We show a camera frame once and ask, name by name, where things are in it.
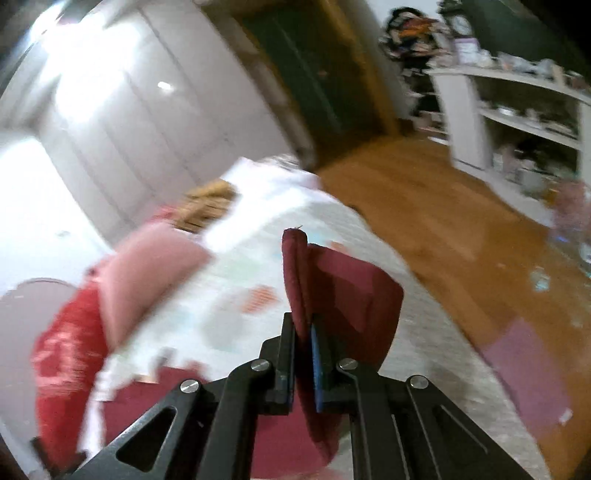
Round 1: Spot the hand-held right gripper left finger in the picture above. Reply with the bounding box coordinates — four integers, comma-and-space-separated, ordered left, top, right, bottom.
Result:
60, 313, 297, 480

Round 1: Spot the purple photo frame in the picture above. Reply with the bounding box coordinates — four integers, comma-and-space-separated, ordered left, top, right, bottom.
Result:
455, 39, 481, 65

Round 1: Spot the round table clock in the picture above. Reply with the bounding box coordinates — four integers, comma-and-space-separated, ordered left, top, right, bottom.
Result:
450, 14, 474, 38

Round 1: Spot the dark red garment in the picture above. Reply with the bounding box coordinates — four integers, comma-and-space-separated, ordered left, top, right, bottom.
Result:
104, 228, 404, 480

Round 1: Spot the shoe rack with clothes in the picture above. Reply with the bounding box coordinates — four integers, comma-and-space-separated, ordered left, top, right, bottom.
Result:
379, 7, 455, 139

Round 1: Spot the pale glossy wardrobe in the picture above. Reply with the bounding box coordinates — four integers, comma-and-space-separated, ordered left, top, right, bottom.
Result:
0, 0, 315, 259

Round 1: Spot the yellow cloth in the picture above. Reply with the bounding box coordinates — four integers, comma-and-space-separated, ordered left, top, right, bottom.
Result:
178, 180, 238, 234

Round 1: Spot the purple floor mat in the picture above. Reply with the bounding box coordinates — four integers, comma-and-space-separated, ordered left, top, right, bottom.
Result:
480, 318, 583, 439

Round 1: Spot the white bed sheet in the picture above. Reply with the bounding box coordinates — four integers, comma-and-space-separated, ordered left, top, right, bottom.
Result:
203, 156, 338, 259

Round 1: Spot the arched padded headboard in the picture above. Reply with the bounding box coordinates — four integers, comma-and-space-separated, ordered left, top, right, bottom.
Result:
0, 277, 79, 462

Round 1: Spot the red embroidered pillow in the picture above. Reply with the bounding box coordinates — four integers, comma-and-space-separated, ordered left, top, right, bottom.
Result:
30, 205, 181, 469

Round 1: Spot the translucent plastic container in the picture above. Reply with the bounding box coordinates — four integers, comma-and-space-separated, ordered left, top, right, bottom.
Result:
549, 180, 591, 278

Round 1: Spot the heart print bedspread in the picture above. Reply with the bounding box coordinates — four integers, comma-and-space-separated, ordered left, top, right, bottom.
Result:
83, 185, 550, 480

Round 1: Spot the dark green door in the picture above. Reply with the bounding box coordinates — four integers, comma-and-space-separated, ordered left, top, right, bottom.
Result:
231, 0, 402, 167

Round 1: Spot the pink pillow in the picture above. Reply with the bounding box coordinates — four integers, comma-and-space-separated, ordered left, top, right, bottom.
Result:
99, 226, 213, 342

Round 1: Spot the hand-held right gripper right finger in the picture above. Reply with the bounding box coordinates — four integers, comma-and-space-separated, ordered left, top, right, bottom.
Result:
310, 316, 536, 480

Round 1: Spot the white shelf unit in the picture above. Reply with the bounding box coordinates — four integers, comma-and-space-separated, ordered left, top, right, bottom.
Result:
429, 65, 591, 222

